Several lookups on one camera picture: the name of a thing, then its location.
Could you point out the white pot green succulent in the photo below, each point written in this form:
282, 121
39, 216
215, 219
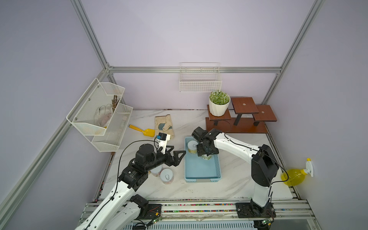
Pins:
218, 103

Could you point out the white wire wall basket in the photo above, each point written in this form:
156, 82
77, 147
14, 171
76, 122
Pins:
200, 77

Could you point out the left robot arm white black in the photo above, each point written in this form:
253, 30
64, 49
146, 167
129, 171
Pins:
123, 206

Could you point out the white mesh two-tier rack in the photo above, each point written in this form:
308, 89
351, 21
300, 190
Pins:
81, 116

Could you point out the yellow plastic scoop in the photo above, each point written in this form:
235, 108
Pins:
146, 132

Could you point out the brown wooden tiered stand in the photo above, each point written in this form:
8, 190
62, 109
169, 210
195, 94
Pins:
250, 117

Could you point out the aluminium front rail frame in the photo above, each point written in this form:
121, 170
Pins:
221, 214

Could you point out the can with yellow label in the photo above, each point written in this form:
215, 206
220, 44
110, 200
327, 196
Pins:
192, 147

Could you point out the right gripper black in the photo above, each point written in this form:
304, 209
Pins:
200, 150

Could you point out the green label can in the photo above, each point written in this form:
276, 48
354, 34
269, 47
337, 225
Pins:
206, 157

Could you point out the light blue plastic basket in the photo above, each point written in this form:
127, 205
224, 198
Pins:
199, 170

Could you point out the yellow spray bottle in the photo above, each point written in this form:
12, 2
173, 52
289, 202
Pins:
294, 177

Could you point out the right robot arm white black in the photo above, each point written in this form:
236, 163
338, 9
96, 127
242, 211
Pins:
263, 163

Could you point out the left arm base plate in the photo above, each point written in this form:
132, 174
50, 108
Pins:
150, 212

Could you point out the beige work gloves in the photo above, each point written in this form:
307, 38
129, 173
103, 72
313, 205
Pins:
163, 124

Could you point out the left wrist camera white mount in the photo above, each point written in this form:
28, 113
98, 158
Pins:
162, 139

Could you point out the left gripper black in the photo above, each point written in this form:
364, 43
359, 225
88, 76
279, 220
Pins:
175, 161

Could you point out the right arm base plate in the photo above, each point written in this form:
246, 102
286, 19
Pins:
252, 210

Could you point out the pull-tab can middle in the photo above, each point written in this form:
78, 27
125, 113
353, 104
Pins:
156, 171

